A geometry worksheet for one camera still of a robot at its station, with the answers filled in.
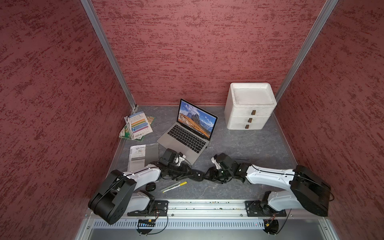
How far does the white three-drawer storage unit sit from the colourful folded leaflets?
60 cm

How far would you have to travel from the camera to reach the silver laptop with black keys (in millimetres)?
944

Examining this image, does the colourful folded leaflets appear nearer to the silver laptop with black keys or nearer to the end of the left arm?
the silver laptop with black keys

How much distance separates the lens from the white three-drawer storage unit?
0.91 m

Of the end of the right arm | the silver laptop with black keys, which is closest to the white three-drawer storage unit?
the silver laptop with black keys

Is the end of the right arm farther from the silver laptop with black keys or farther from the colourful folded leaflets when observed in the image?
the colourful folded leaflets

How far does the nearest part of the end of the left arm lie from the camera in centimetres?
75

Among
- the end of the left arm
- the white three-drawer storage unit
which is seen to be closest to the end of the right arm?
the end of the left arm

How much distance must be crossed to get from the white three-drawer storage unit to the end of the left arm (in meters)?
0.46

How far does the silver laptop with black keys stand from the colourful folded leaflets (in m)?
0.14

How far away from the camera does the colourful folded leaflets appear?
3.40 feet

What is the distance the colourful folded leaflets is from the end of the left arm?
0.38 meters

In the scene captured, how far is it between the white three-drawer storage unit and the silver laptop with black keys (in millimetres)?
165
